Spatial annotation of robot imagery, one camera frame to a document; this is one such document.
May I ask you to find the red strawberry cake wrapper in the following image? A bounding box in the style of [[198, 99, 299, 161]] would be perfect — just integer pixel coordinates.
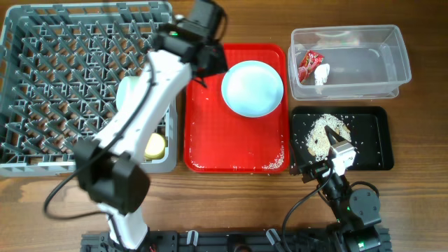
[[298, 50, 325, 83]]

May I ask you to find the clear plastic waste bin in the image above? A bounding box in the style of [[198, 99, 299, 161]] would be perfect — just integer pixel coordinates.
[[288, 24, 412, 100]]

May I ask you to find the mint green bowl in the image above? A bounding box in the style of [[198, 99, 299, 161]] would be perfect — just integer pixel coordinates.
[[115, 76, 139, 111]]

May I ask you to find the red plastic tray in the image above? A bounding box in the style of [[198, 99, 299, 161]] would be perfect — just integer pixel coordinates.
[[183, 43, 292, 174]]

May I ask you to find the white tissue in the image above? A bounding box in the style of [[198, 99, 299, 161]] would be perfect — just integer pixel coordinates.
[[314, 64, 330, 85]]

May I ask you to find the yellow plastic cup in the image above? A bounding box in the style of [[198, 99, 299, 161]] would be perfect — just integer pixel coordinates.
[[144, 133, 167, 160]]

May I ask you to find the black waste tray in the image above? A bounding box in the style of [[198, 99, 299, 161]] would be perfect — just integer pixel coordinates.
[[290, 106, 394, 171]]

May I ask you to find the light blue plate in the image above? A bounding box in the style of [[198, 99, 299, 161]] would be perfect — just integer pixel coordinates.
[[221, 60, 284, 118]]

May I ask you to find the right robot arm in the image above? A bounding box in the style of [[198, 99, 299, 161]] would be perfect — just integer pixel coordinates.
[[287, 126, 384, 251]]

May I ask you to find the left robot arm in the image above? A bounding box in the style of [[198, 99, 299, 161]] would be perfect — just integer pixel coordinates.
[[73, 1, 228, 251]]

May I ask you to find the grey dishwasher rack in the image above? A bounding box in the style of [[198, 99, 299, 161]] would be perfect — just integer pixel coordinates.
[[1, 1, 173, 177]]

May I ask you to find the spilled rice on tray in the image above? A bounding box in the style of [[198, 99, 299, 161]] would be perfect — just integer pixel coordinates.
[[261, 147, 285, 171]]

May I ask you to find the leftover rice and food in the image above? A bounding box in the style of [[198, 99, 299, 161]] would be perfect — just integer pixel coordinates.
[[306, 114, 351, 164]]

